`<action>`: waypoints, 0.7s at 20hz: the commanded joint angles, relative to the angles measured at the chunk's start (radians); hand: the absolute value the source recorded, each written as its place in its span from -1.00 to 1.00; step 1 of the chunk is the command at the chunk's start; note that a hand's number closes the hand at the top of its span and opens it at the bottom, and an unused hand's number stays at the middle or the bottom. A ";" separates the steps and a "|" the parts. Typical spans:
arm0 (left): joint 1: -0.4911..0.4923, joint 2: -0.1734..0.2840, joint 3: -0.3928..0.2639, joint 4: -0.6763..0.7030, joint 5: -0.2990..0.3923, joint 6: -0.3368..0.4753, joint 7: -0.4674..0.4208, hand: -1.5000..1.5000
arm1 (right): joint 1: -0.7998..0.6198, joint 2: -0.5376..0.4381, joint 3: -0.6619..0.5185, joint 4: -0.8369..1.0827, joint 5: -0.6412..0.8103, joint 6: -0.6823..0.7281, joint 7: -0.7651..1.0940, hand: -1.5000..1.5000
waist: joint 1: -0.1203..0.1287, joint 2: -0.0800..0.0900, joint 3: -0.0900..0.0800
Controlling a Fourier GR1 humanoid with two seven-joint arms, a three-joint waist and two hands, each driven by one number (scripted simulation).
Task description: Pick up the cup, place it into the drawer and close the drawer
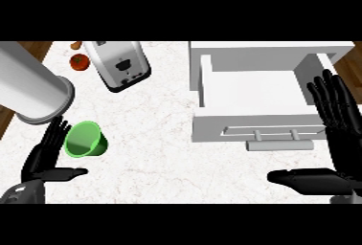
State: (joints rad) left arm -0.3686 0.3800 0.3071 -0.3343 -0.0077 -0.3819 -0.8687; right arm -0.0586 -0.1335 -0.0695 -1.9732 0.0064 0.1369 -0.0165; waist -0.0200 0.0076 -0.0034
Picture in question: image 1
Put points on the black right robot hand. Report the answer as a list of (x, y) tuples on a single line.
[(342, 140)]

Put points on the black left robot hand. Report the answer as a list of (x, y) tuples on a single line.
[(42, 159)]

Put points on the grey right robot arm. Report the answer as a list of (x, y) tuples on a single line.
[(345, 199)]

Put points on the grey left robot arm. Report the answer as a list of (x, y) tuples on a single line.
[(23, 193)]

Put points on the green cup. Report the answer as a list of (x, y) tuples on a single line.
[(86, 140)]

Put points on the white drawer cabinet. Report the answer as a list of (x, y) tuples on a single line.
[(264, 79)]

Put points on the large grey cylinder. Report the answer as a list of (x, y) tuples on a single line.
[(29, 84)]

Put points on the red tomato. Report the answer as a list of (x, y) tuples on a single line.
[(80, 62)]

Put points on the silver toaster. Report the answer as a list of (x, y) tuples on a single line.
[(120, 63)]

